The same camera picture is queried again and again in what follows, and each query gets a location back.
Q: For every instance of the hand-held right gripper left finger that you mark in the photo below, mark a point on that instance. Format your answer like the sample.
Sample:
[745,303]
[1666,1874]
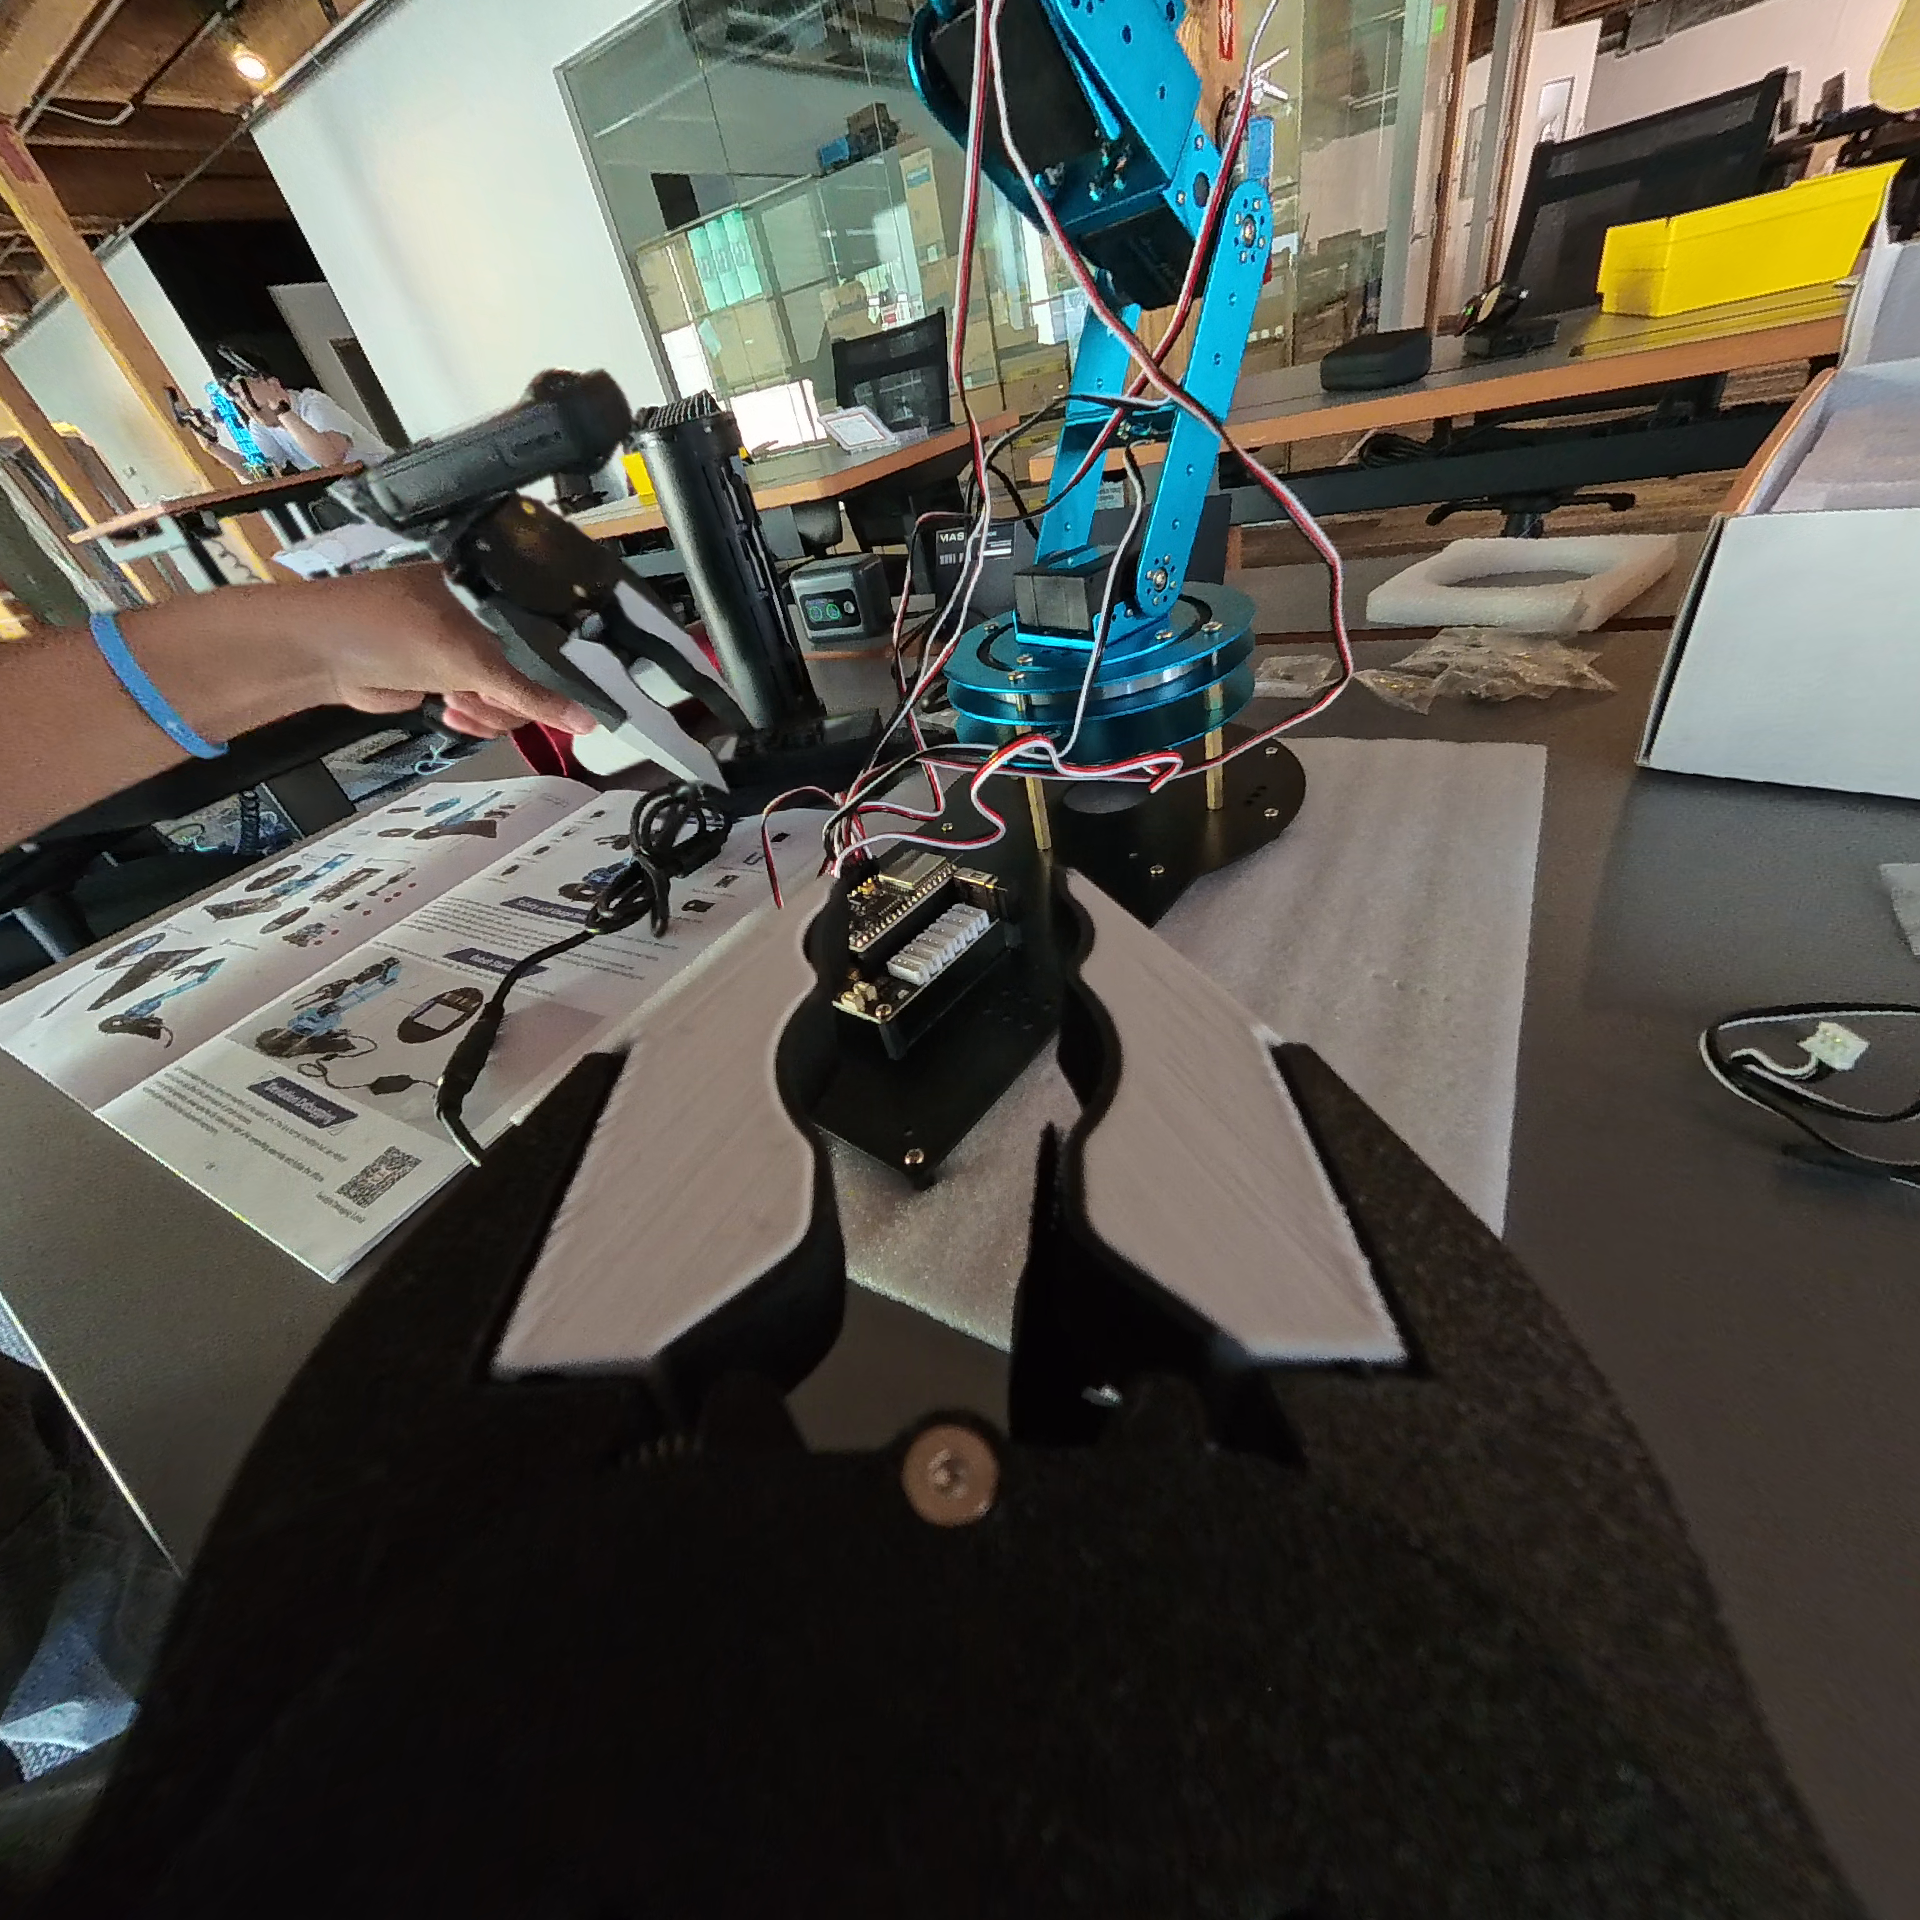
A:
[674,1185]

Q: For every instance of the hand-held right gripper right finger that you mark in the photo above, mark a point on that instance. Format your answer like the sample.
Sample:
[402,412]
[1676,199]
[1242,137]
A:
[1229,1185]

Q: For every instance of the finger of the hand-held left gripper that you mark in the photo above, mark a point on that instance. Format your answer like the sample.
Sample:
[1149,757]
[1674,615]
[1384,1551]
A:
[623,691]
[661,629]

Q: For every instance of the blue toy robot arm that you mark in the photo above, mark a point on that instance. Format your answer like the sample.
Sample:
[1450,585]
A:
[1140,376]

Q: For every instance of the cardboard box with foam insert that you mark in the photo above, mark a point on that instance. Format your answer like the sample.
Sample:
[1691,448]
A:
[1786,644]

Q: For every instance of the person's left forearm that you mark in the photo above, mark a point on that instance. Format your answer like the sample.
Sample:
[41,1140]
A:
[76,721]

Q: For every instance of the wood-edged desk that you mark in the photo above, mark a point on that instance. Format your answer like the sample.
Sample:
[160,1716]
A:
[839,464]
[1499,381]

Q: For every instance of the grey desk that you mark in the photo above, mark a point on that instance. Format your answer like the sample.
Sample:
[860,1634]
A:
[1724,901]

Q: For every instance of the person's left hand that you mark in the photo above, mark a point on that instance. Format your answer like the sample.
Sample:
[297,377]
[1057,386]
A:
[405,644]

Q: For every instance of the dark grey cylinder bottle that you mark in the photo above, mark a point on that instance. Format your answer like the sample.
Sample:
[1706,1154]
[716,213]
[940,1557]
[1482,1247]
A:
[721,569]

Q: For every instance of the white foam sheet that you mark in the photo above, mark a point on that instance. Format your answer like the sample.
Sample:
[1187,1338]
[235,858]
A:
[1381,931]

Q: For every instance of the blue wristband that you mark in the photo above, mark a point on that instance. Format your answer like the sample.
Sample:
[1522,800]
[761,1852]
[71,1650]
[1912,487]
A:
[148,698]

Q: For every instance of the ceiling lamp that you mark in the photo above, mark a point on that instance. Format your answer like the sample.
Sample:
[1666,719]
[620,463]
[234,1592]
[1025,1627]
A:
[250,63]

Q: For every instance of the printed instruction booklet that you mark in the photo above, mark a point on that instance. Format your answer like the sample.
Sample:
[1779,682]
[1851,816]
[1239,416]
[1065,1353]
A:
[181,1080]

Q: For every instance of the small clear parts bag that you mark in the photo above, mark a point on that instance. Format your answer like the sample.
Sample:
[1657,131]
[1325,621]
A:
[1291,674]

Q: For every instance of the pile of clear plastic bags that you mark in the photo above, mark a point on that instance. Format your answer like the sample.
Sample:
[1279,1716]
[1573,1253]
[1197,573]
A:
[1483,660]

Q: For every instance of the white foam piece with hole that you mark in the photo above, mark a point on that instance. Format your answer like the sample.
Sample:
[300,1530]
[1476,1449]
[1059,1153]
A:
[1410,600]

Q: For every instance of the black device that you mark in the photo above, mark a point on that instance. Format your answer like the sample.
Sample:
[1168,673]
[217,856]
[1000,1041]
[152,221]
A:
[1371,360]

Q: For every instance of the yellow bin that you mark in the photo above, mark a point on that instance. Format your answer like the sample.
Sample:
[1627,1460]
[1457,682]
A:
[1724,255]

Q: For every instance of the wooden post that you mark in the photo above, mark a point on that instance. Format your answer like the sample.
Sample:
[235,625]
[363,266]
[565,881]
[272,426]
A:
[90,284]

